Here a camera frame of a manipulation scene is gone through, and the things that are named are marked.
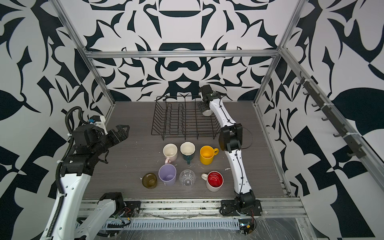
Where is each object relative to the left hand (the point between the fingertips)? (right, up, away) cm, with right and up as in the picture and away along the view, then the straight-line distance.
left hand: (121, 127), depth 70 cm
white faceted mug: (+44, +8, +35) cm, 56 cm away
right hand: (+44, +15, +34) cm, 57 cm away
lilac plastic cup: (+19, -27, +14) cm, 36 cm away
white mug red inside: (+45, -29, +11) cm, 55 cm away
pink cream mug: (+20, -15, +17) cm, 30 cm away
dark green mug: (+30, -14, +18) cm, 38 cm away
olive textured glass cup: (+10, -30, +12) cm, 34 cm away
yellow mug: (+42, -17, +21) cm, 50 cm away
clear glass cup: (+30, -28, +13) cm, 43 cm away
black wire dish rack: (+25, +5, +34) cm, 43 cm away
